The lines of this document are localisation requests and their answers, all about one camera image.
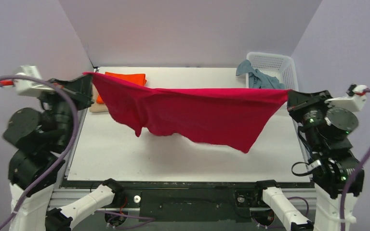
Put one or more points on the folded beige t shirt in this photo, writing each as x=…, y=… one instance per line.
x=97, y=107

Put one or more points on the folded orange t shirt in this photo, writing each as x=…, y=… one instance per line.
x=130, y=78

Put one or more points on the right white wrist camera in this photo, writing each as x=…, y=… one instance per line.
x=353, y=100

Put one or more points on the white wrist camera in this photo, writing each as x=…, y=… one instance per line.
x=353, y=100
x=30, y=88

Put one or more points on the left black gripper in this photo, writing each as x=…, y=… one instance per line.
x=77, y=92

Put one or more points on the white plastic basket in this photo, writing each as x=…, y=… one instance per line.
x=276, y=65

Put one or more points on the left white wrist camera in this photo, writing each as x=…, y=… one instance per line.
x=30, y=88

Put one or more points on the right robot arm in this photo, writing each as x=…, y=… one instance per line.
x=324, y=123

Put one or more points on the red t shirt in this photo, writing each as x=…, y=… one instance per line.
x=233, y=117

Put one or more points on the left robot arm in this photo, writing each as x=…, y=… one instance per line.
x=43, y=139

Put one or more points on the grey-blue t shirt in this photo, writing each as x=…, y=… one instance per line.
x=258, y=79

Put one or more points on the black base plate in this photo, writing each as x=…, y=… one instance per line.
x=193, y=201

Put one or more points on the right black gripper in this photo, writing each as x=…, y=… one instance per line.
x=302, y=104

